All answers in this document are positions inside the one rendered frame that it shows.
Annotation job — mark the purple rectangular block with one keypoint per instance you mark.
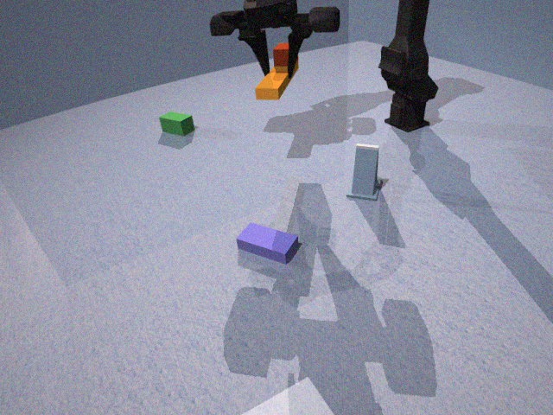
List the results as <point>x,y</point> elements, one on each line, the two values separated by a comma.
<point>268,243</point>

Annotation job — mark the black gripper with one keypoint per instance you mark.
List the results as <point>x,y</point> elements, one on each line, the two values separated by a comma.
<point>319,19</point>

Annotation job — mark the orange bar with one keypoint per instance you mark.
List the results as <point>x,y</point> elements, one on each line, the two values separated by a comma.
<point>275,82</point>

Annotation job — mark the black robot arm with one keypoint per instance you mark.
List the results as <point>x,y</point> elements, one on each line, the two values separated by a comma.
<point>404,64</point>

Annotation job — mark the green block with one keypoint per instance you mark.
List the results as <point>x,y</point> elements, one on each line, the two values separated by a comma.
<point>177,123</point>

